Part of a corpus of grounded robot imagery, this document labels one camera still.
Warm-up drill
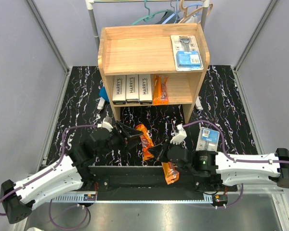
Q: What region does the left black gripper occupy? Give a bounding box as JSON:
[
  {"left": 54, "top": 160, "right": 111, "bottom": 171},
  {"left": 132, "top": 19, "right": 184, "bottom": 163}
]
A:
[{"left": 95, "top": 121, "right": 144, "bottom": 157}]

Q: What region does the orange candy bag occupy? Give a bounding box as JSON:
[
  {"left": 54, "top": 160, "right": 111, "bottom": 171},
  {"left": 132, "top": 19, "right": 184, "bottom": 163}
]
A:
[
  {"left": 153, "top": 74, "right": 169, "bottom": 105},
  {"left": 162, "top": 162, "right": 180, "bottom": 185},
  {"left": 135, "top": 124, "right": 154, "bottom": 161}
]

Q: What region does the white Harry's box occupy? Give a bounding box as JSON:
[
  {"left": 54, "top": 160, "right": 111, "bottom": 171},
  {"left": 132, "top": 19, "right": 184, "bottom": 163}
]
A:
[
  {"left": 126, "top": 75, "right": 139, "bottom": 103},
  {"left": 139, "top": 74, "right": 152, "bottom": 104},
  {"left": 112, "top": 75, "right": 126, "bottom": 105}
]

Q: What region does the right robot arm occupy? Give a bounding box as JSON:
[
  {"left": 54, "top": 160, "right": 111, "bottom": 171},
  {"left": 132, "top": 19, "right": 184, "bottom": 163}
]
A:
[{"left": 148, "top": 141, "right": 289, "bottom": 191}]

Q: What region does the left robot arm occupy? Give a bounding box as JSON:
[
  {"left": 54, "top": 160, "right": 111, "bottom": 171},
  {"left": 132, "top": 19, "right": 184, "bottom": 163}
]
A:
[{"left": 0, "top": 120, "right": 143, "bottom": 224}]

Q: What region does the blue object behind shelf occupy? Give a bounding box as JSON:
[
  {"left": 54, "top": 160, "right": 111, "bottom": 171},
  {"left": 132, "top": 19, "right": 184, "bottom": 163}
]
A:
[{"left": 99, "top": 87, "right": 109, "bottom": 102}]

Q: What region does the wooden two-tier shelf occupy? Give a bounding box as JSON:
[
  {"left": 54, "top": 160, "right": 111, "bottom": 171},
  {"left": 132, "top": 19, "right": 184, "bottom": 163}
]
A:
[{"left": 98, "top": 23, "right": 210, "bottom": 123}]

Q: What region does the razor blister pack on shelf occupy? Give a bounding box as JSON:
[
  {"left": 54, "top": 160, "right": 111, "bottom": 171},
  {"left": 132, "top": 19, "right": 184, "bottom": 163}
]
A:
[{"left": 171, "top": 35, "right": 203, "bottom": 72}]

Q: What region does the white rack foot left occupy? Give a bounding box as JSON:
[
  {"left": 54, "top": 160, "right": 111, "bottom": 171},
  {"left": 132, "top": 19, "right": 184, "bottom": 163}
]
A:
[{"left": 97, "top": 97, "right": 105, "bottom": 110}]

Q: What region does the white rack foot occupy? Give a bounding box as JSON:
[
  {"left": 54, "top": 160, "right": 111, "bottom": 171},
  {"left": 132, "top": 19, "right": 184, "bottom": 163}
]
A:
[
  {"left": 195, "top": 96, "right": 203, "bottom": 111},
  {"left": 97, "top": 97, "right": 105, "bottom": 110}
]

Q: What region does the blue razor blister pack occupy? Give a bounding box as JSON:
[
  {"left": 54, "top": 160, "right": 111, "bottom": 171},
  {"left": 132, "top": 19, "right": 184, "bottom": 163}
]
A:
[{"left": 196, "top": 127, "right": 220, "bottom": 152}]

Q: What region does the white rack foot right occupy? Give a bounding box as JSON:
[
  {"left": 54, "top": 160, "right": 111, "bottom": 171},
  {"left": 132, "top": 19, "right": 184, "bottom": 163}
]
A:
[{"left": 195, "top": 96, "right": 203, "bottom": 111}]

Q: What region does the teal clothes hanger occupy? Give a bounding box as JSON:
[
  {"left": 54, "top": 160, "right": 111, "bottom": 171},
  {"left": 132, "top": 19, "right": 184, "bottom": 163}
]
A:
[{"left": 131, "top": 0, "right": 174, "bottom": 26}]

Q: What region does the blue clothes hanger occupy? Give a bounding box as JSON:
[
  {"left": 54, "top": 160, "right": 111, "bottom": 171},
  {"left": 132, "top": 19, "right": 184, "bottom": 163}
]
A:
[{"left": 161, "top": 0, "right": 181, "bottom": 25}]

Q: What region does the metal clothes rack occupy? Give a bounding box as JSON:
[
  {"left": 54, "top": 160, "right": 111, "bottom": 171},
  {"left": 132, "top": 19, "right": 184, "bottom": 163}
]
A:
[{"left": 86, "top": 0, "right": 202, "bottom": 46}]

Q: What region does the wooden clothes hanger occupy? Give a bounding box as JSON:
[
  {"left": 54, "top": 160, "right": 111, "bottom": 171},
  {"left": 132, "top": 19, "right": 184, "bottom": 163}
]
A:
[{"left": 179, "top": 0, "right": 213, "bottom": 27}]

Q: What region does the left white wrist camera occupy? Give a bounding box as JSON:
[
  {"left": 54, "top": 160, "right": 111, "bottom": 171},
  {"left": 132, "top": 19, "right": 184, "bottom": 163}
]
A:
[{"left": 102, "top": 116, "right": 113, "bottom": 132}]

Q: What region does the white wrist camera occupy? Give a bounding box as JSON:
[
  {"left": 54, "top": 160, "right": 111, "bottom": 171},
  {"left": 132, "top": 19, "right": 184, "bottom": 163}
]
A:
[
  {"left": 102, "top": 116, "right": 113, "bottom": 132},
  {"left": 170, "top": 124, "right": 187, "bottom": 145}
]

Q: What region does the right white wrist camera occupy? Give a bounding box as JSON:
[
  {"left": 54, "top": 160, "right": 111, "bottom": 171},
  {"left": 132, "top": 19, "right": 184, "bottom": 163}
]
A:
[{"left": 170, "top": 124, "right": 187, "bottom": 145}]

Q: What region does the slotted cable duct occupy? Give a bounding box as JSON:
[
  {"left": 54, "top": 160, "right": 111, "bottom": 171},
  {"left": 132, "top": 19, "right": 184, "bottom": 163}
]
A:
[{"left": 53, "top": 192, "right": 97, "bottom": 203}]

